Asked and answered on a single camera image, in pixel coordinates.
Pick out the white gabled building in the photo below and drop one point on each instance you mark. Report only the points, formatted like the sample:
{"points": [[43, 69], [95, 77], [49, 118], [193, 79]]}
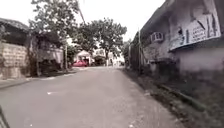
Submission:
{"points": [[83, 54]]}

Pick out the broad leafy tree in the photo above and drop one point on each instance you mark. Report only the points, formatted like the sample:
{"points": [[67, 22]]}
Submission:
{"points": [[103, 35]]}

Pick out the red car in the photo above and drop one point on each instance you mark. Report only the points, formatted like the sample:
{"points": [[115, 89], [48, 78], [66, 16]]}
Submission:
{"points": [[80, 63]]}

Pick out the grey paved road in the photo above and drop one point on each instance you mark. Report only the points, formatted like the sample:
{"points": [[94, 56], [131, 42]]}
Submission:
{"points": [[93, 100]]}

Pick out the tall leafy tree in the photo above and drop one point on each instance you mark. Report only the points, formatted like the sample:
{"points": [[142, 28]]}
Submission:
{"points": [[55, 16]]}

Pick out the grey building with banner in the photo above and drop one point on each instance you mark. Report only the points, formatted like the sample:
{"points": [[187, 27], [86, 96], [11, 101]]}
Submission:
{"points": [[196, 56]]}

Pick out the dirt and grass verge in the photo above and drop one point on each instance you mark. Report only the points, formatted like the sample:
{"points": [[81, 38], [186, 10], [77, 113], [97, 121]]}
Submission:
{"points": [[190, 100]]}

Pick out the dark roofed building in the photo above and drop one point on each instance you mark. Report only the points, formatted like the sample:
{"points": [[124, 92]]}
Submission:
{"points": [[15, 30]]}

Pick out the stone block wall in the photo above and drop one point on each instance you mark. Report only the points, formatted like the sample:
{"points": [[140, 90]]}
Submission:
{"points": [[13, 60]]}

